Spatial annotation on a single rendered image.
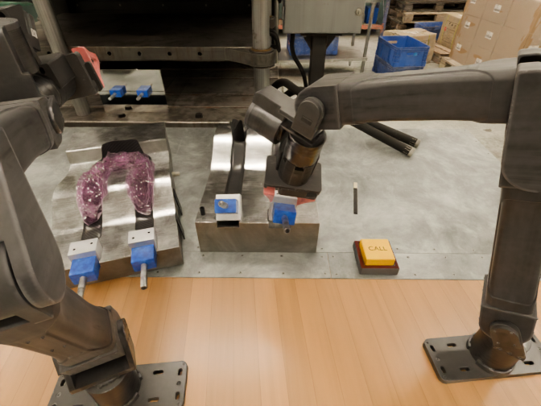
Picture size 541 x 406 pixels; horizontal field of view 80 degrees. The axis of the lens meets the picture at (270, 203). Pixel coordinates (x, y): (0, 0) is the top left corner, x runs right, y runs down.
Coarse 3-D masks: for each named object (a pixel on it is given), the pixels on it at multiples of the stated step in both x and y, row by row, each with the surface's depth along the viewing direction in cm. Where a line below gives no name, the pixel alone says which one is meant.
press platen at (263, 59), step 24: (72, 24) 154; (96, 24) 154; (120, 24) 154; (144, 24) 154; (168, 24) 154; (192, 24) 154; (216, 24) 154; (240, 24) 154; (48, 48) 122; (96, 48) 122; (120, 48) 122; (144, 48) 121; (168, 48) 121; (192, 48) 121; (216, 48) 121; (240, 48) 120
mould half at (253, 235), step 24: (216, 144) 87; (264, 144) 87; (216, 168) 84; (264, 168) 84; (216, 192) 76; (216, 216) 68; (264, 216) 68; (312, 216) 68; (216, 240) 70; (240, 240) 70; (264, 240) 70; (288, 240) 70; (312, 240) 70
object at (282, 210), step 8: (280, 200) 64; (288, 200) 64; (296, 200) 64; (272, 208) 65; (280, 208) 62; (288, 208) 62; (272, 216) 63; (280, 216) 61; (288, 216) 61; (288, 224) 58; (288, 232) 56
